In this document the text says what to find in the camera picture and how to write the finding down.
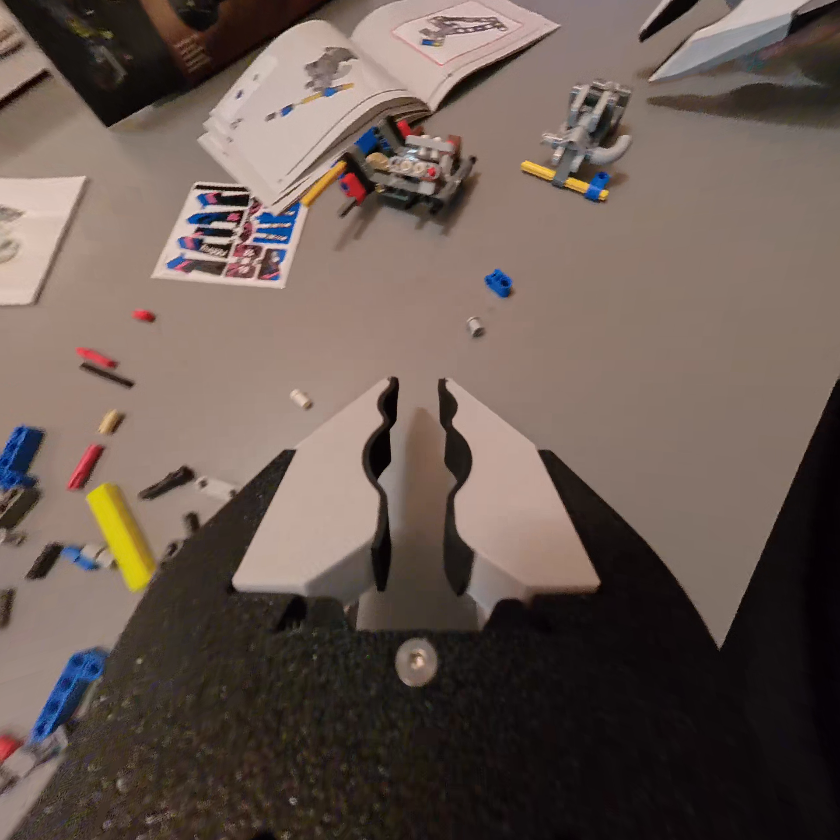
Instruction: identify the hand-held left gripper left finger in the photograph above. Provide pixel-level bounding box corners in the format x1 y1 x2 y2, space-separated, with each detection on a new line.
231 376 400 614

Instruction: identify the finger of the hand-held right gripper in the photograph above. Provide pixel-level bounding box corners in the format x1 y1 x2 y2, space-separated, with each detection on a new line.
648 0 840 83
638 0 702 42

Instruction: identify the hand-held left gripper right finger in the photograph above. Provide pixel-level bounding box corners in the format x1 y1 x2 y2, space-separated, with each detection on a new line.
437 377 601 614

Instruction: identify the grey lego suspension assembly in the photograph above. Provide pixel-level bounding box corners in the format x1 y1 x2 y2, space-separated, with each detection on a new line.
540 80 634 191

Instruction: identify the yellow lego axle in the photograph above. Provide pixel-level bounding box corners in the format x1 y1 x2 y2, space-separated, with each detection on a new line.
521 161 608 198

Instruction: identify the black lego pin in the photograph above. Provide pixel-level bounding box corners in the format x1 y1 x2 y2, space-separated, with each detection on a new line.
138 466 196 501

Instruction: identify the yellow lego beam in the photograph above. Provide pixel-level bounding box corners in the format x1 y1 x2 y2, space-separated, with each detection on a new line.
85 483 157 593

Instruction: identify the blue and grey lego piece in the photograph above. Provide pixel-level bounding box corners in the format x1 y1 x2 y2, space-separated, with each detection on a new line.
60 543 116 571

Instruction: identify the red lego pin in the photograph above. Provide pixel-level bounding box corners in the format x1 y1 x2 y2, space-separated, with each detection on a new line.
67 444 106 492

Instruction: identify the black lego axle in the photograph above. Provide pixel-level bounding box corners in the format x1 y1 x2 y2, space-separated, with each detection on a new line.
79 363 135 389

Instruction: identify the lego engine assembly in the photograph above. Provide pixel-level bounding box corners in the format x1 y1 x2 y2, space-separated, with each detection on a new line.
301 118 479 236

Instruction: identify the blue lego beam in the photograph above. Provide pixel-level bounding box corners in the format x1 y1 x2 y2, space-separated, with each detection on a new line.
0 425 46 490
29 646 109 742

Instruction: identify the dark grey lego piece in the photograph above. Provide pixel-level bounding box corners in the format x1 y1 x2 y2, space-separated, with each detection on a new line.
0 486 40 529

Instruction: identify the lego sticker sheet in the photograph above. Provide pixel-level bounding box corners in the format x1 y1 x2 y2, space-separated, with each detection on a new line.
151 182 309 290

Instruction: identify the open lego instruction booklet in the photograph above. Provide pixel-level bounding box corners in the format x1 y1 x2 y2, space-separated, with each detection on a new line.
197 0 560 214

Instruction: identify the dark lego box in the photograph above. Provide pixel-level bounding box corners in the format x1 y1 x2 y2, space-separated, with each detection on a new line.
0 0 329 127

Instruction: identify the person's dark clothing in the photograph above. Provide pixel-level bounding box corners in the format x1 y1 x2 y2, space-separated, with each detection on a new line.
718 377 840 840

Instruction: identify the white paper leaflet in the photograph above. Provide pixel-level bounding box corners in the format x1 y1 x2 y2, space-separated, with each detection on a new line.
0 176 88 307

